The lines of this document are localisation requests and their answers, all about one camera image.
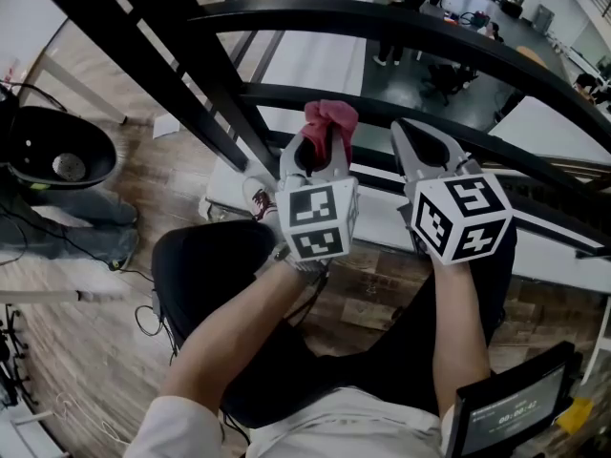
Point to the person's left leg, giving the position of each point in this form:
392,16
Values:
205,265

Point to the yellow plastic object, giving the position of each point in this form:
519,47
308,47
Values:
575,415

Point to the black round machine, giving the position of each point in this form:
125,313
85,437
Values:
57,151

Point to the grey metal rack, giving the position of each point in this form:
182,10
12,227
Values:
24,434

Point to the black stool leg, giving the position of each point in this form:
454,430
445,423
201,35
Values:
397,314

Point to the person's white shirt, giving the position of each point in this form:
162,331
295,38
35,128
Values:
334,422

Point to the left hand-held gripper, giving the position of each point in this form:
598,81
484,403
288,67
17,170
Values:
315,217

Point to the black metal railing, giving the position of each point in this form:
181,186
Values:
334,12

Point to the white metal frame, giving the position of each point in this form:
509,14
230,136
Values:
599,341

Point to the white paper sheet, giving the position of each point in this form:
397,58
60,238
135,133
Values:
166,126

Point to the person's leg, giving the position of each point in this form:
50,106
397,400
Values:
205,265
406,341

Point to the person's right leg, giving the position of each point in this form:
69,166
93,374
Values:
406,341

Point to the pink cloth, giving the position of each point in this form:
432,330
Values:
334,117

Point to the wooden table white legs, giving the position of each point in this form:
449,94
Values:
81,91

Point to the person's right forearm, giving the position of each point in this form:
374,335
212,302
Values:
460,341

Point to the person's left forearm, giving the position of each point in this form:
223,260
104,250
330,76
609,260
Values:
229,341

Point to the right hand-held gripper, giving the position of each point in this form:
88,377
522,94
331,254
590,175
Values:
458,217

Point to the green red vacuum cleaner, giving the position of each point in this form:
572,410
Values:
482,19

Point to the grey metal cabinet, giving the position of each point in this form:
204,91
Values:
544,17

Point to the round orange table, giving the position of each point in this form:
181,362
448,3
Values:
532,57

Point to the black wrist-mounted screen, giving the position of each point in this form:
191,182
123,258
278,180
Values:
511,408

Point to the black office chair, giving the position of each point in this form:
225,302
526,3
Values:
446,79

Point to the wooden staircase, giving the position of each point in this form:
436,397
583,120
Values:
563,184

